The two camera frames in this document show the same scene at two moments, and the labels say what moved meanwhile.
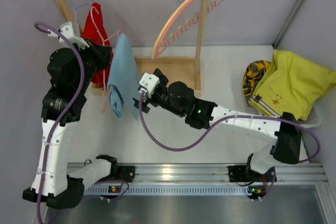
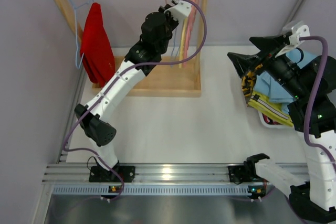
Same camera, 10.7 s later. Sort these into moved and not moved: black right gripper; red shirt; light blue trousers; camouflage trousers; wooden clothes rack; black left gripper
Moved: light blue trousers; black right gripper; black left gripper
Not moved: red shirt; wooden clothes rack; camouflage trousers
